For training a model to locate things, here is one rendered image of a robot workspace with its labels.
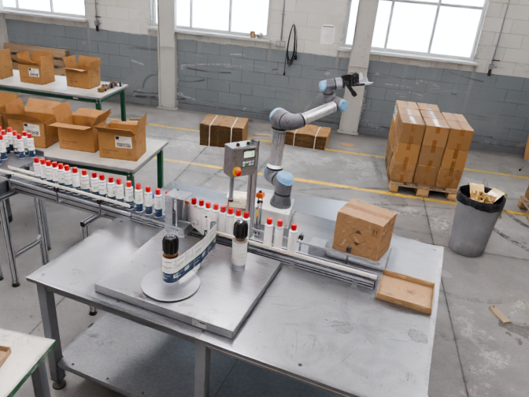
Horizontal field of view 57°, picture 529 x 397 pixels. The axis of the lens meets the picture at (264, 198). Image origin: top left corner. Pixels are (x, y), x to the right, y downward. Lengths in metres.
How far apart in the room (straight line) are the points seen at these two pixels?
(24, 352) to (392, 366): 1.67
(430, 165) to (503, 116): 2.61
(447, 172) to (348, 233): 3.38
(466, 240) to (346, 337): 2.83
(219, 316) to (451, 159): 4.33
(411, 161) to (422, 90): 2.31
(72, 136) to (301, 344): 3.07
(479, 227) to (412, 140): 1.54
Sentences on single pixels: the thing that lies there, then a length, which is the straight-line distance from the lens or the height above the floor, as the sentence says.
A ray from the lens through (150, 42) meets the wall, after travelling 8.85.
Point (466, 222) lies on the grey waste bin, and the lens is 5.06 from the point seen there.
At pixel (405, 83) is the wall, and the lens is 8.21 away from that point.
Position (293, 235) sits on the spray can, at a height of 1.02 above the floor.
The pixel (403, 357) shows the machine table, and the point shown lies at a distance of 2.50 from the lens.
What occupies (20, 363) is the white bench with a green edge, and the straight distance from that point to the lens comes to 2.48.
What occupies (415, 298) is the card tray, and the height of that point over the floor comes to 0.83.
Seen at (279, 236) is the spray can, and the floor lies 0.99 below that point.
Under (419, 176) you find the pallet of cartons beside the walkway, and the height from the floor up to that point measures 0.24.
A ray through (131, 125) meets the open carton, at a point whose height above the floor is 1.02.
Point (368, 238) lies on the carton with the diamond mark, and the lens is 3.00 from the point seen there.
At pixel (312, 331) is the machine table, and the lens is 2.51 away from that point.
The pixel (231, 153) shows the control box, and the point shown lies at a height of 1.44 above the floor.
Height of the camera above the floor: 2.46
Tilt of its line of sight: 26 degrees down
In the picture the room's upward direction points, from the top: 5 degrees clockwise
